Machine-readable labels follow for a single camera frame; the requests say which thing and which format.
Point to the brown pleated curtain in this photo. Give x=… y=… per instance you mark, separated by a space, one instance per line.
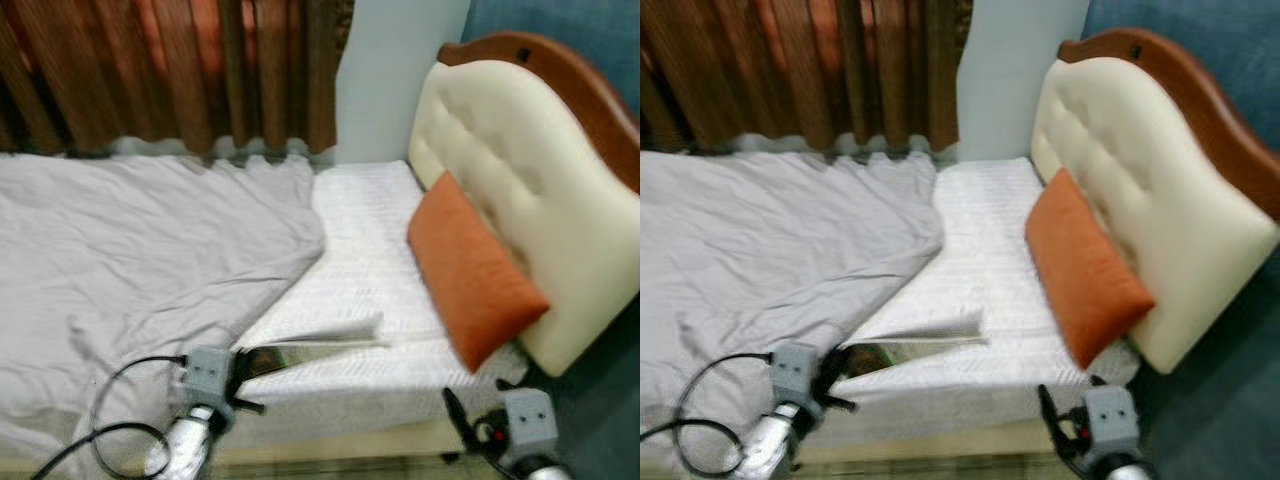
x=800 y=70
x=150 y=70

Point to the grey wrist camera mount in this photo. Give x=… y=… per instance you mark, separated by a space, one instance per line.
x=528 y=425
x=1112 y=422
x=207 y=372
x=795 y=370

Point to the beige bed base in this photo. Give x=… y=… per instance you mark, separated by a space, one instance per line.
x=340 y=440
x=940 y=438

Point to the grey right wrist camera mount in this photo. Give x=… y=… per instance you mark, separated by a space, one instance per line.
x=528 y=425
x=1112 y=422

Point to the white book with landscape photo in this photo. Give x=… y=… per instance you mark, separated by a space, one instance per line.
x=320 y=345
x=920 y=342

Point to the cream padded headboard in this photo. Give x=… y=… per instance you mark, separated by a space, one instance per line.
x=540 y=170
x=1160 y=170

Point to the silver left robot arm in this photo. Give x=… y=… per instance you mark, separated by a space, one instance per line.
x=185 y=440
x=772 y=440

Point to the orange rectangular pillow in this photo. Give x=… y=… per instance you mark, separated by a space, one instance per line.
x=470 y=270
x=1085 y=270

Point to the grey crumpled blanket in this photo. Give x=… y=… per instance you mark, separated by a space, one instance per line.
x=760 y=250
x=130 y=250

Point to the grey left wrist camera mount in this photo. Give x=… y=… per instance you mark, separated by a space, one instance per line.
x=795 y=370
x=207 y=372

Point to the brown wooden headboard frame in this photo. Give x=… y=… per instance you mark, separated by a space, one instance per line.
x=1200 y=85
x=580 y=85

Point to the white quilted mattress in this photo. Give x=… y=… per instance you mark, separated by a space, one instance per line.
x=985 y=240
x=370 y=240

